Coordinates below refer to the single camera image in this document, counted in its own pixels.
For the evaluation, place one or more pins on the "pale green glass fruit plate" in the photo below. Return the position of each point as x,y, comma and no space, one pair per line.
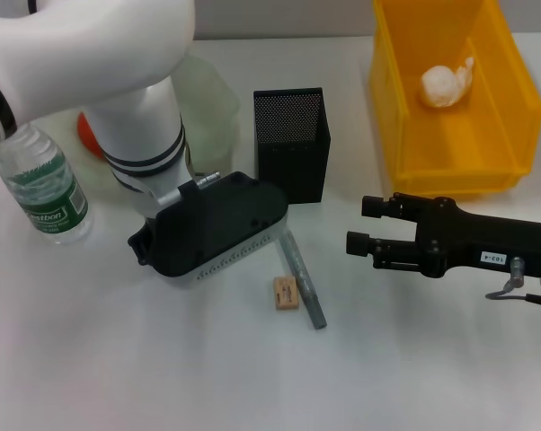
207,112

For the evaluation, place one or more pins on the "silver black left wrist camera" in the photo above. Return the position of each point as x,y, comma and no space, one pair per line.
216,224

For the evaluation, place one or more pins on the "tan rectangular eraser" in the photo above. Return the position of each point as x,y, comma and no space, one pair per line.
287,294

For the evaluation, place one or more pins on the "red-orange toy orange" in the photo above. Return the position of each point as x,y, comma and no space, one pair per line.
88,134

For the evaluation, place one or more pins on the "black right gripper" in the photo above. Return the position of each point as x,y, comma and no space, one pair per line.
486,242

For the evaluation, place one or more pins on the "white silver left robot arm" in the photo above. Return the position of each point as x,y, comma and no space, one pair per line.
117,67

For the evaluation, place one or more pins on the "clear bottle with green label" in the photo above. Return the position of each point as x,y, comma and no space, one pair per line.
46,202

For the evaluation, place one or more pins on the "grey marker pen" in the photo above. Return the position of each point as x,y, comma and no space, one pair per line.
306,287

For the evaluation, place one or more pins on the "black mesh pen holder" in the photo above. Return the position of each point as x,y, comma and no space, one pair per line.
293,170

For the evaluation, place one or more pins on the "white paper ball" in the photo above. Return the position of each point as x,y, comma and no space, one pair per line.
441,87

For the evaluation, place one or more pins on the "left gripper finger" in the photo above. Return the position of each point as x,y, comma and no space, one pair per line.
140,247

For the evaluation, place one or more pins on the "yellow plastic storage bin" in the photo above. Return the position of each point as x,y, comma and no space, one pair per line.
432,148

